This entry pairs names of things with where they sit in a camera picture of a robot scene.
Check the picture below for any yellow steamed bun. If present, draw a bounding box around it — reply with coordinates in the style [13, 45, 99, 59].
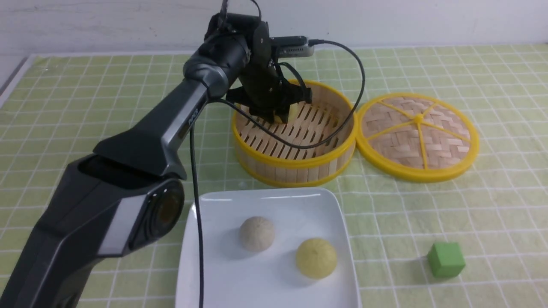
[295, 237, 337, 279]
[284, 104, 299, 124]

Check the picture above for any white steamed bun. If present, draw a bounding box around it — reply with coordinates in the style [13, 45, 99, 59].
[238, 216, 275, 253]

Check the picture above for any green cube block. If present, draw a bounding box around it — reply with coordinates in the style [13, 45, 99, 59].
[427, 242, 466, 278]

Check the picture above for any black cable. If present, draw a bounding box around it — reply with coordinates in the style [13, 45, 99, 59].
[189, 39, 366, 308]

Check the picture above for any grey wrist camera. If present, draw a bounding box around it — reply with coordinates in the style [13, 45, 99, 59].
[271, 36, 315, 59]

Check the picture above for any green checkered tablecloth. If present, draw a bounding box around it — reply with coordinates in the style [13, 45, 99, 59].
[0, 44, 548, 308]

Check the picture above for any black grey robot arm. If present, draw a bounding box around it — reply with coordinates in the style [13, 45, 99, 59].
[1, 13, 313, 308]

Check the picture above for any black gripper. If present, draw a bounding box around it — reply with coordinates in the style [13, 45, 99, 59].
[226, 21, 313, 124]

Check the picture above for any yellow-rimmed bamboo steamer basket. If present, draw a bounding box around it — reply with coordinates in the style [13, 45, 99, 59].
[232, 80, 357, 187]

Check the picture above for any yellow steamed bun on plate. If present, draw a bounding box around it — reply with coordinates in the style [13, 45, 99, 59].
[295, 237, 337, 279]

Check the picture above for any yellow-rimmed woven steamer lid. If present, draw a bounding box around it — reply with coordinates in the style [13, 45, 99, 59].
[356, 93, 480, 183]

